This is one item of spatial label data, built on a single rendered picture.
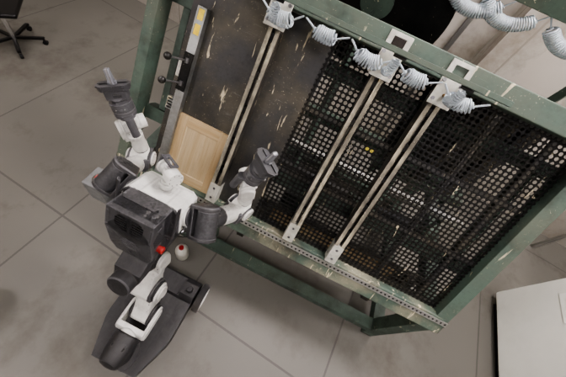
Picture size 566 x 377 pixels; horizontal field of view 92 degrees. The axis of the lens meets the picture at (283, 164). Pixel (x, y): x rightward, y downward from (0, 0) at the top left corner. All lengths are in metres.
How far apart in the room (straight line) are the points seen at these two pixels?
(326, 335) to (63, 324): 1.89
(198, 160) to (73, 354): 1.54
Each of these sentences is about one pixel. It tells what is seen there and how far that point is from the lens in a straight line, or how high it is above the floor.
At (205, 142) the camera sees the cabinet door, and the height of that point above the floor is 1.15.
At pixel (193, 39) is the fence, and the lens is 1.56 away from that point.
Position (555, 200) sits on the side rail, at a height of 1.65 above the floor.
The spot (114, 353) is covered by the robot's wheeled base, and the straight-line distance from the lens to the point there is 2.14.
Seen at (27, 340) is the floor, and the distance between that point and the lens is 2.68.
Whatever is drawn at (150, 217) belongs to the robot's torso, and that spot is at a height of 1.41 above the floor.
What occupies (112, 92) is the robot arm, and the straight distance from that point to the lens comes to 1.31.
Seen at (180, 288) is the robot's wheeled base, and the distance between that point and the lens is 2.29.
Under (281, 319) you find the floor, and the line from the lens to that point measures 2.53.
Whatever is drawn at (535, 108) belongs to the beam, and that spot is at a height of 1.92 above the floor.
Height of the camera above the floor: 2.44
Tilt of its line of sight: 53 degrees down
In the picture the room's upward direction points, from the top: 24 degrees clockwise
